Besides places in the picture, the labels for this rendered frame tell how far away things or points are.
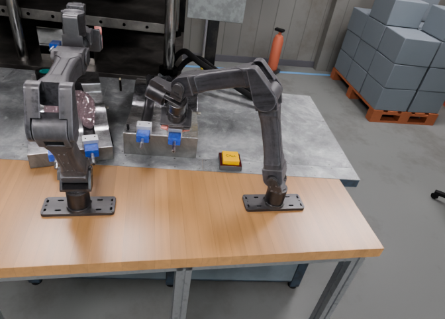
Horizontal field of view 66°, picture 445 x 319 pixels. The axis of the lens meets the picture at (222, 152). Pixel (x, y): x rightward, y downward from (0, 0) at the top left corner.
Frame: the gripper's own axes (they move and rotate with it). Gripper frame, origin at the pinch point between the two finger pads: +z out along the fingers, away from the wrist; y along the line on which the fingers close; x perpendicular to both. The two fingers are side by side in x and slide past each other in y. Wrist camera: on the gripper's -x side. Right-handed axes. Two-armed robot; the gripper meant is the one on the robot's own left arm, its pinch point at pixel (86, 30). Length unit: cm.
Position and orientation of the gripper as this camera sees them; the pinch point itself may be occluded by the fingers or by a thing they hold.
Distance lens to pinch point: 123.2
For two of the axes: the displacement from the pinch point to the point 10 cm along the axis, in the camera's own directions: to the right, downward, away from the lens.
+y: -9.8, -0.1, -2.1
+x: -1.3, 8.2, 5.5
